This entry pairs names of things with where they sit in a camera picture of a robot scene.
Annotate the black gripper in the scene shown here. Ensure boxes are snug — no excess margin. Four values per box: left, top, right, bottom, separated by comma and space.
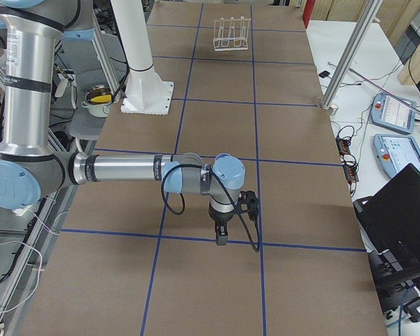
209, 209, 234, 246

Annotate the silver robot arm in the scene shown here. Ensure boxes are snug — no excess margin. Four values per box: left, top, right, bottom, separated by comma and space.
0, 1, 245, 246

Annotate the orange black usb hub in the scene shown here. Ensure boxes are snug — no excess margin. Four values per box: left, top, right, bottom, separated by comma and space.
336, 137, 351, 155

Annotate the black laptop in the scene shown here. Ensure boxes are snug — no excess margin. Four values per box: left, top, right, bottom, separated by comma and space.
353, 164, 420, 261

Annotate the grey office chair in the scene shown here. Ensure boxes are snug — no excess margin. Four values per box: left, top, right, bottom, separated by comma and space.
69, 107, 106, 141

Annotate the white pot with corn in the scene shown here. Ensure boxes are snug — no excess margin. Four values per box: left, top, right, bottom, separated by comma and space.
80, 85, 113, 118

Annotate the lower blue teach pendant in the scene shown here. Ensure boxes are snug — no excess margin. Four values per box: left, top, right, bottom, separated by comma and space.
372, 134, 420, 179

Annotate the blue teach pendant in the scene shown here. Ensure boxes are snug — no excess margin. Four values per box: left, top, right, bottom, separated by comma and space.
372, 134, 420, 179
370, 91, 416, 134

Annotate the small black device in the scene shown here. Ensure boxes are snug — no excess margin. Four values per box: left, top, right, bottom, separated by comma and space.
318, 71, 330, 78

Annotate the upper blue teach pendant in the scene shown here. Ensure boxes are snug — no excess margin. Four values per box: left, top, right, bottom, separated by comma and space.
370, 91, 416, 134

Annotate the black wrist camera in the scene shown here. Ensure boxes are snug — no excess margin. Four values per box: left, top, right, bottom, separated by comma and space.
237, 190, 259, 216

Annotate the white central robot pedestal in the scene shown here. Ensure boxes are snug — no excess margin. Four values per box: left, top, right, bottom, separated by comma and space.
111, 0, 174, 115

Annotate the white wire cup rack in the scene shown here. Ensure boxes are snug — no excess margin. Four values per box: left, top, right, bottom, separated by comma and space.
212, 16, 251, 52

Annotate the green handled reacher grabber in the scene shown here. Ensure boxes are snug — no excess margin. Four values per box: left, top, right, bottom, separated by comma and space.
348, 67, 420, 115

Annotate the aluminium frame post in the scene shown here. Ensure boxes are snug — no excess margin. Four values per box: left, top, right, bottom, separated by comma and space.
321, 0, 383, 116

